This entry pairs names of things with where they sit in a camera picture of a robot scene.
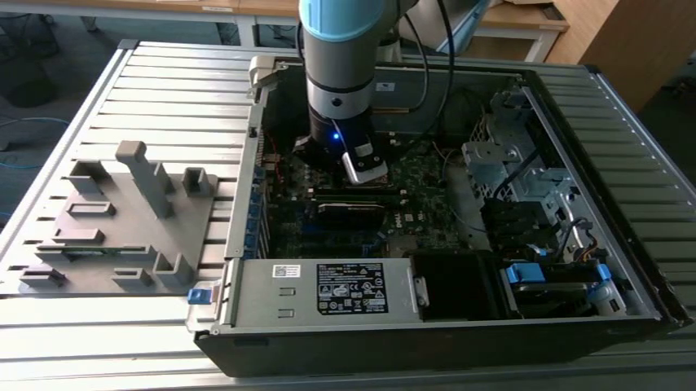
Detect black expansion card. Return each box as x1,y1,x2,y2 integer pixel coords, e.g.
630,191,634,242
316,202,386,231

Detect grey case latch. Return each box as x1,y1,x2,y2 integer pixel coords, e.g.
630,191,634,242
248,55,279,89

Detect green motherboard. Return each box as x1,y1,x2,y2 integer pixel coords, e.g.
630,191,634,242
252,130,490,260

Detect brown chipset heatsink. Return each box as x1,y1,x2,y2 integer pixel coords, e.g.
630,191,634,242
386,235,418,253

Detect silver drive cage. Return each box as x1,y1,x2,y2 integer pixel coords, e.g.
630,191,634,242
459,79,586,204

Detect grey power supply unit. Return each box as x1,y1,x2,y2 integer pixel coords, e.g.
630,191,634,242
216,257,430,327

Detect grey parts rack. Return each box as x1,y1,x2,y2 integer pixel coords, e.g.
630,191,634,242
18,140,221,294

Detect wooden desk white legs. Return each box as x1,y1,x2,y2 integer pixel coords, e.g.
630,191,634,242
0,0,256,48
252,0,570,62

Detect hard disk in blue carrier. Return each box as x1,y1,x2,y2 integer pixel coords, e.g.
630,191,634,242
502,260,616,319

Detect black and grey PC case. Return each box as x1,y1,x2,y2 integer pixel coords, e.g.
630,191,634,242
184,55,694,378

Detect black office chair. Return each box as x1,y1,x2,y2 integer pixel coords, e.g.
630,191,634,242
0,11,64,109

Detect wooden cabinet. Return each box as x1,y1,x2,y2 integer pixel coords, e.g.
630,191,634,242
546,0,696,113

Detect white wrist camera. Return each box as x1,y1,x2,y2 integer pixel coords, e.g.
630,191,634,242
340,142,388,185

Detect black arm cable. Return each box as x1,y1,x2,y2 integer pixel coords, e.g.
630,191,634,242
429,0,458,139
374,11,434,113

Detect black cable loop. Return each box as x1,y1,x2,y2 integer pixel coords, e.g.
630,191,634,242
441,87,489,143

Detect black drive cable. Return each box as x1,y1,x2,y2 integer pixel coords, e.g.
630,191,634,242
491,150,541,200

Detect blue floor cable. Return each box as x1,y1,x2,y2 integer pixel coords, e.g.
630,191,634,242
0,116,72,170

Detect multicoloured wire bundle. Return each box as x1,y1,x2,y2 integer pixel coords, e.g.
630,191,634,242
575,239,605,262

